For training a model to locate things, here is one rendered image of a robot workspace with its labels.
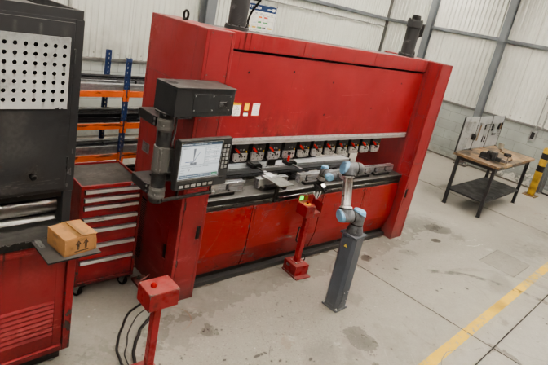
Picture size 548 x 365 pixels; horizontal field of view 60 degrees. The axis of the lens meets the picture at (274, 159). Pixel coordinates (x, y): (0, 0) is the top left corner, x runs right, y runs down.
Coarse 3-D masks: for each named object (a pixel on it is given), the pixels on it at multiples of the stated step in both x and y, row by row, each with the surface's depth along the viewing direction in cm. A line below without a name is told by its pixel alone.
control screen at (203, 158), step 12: (192, 144) 312; (204, 144) 319; (216, 144) 327; (192, 156) 316; (204, 156) 323; (216, 156) 331; (180, 168) 311; (192, 168) 319; (204, 168) 327; (216, 168) 335
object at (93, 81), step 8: (88, 80) 484; (96, 80) 490; (104, 80) 496; (112, 80) 502; (120, 80) 513; (136, 80) 526; (80, 88) 463; (88, 88) 469; (96, 88) 475; (104, 88) 481; (112, 88) 486; (120, 88) 493; (136, 88) 506
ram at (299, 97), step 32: (256, 64) 395; (288, 64) 418; (320, 64) 445; (352, 64) 482; (256, 96) 407; (288, 96) 432; (320, 96) 461; (352, 96) 493; (384, 96) 529; (416, 96) 572; (224, 128) 397; (256, 128) 421; (288, 128) 447; (320, 128) 478; (352, 128) 512; (384, 128) 552
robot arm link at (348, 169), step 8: (344, 168) 407; (352, 168) 408; (344, 176) 409; (352, 176) 408; (344, 184) 410; (344, 192) 410; (344, 200) 409; (344, 208) 408; (336, 216) 415; (344, 216) 406; (352, 216) 409
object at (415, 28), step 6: (414, 18) 533; (420, 18) 535; (408, 24) 538; (414, 24) 533; (420, 24) 534; (408, 30) 540; (414, 30) 536; (420, 30) 545; (408, 36) 540; (414, 36) 538; (420, 36) 549; (408, 42) 541; (414, 42) 541; (402, 48) 547; (408, 48) 542; (414, 48) 545; (402, 54) 544; (408, 54) 544
